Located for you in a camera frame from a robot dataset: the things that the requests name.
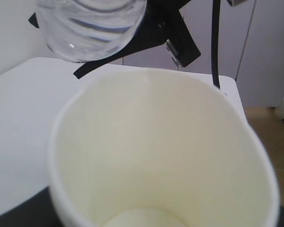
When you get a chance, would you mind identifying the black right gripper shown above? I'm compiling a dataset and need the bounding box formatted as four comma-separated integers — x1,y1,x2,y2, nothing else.
73,0,201,79

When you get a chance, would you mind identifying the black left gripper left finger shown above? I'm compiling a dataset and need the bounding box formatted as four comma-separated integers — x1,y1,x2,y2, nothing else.
0,187,62,227

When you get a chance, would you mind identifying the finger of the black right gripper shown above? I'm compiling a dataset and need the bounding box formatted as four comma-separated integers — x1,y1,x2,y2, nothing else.
28,12,39,28

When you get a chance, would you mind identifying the clear water bottle green label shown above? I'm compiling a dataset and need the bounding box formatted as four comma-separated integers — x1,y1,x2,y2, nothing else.
35,0,147,62

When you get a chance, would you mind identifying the white paper cup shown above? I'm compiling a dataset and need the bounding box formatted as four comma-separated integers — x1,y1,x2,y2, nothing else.
48,69,280,227

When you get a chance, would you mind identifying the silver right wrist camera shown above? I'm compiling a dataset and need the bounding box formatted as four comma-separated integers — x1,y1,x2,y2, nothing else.
227,0,246,7

